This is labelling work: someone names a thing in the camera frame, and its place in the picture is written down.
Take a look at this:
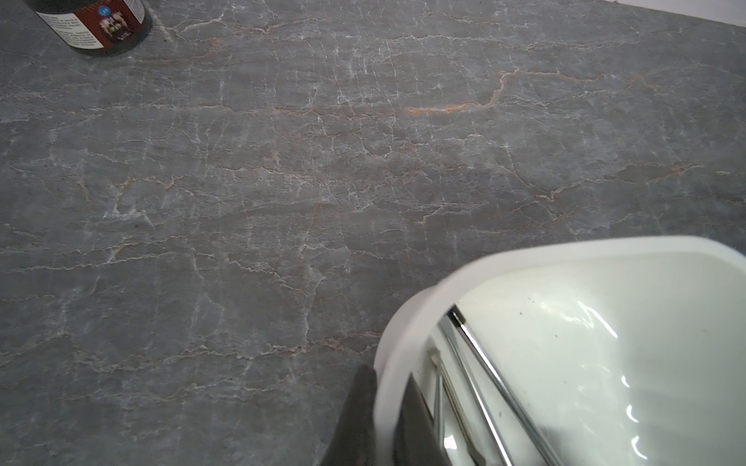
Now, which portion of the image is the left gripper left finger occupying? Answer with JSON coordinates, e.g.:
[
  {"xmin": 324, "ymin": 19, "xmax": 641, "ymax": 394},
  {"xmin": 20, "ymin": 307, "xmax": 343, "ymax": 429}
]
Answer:
[{"xmin": 321, "ymin": 365, "xmax": 377, "ymax": 466}]

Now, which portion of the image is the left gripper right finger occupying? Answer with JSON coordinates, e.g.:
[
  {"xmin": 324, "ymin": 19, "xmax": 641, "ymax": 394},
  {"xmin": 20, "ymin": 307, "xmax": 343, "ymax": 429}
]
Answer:
[{"xmin": 392, "ymin": 376, "xmax": 451, "ymax": 466}]

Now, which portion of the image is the white storage box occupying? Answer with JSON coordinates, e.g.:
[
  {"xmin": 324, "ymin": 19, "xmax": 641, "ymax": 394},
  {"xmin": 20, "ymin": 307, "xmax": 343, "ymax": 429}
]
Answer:
[{"xmin": 373, "ymin": 236, "xmax": 745, "ymax": 465}]

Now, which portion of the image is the black jar with label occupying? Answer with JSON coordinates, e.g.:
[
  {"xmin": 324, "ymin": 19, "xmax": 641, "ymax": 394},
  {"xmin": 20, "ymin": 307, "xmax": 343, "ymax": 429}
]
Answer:
[{"xmin": 24, "ymin": 0, "xmax": 152, "ymax": 57}]

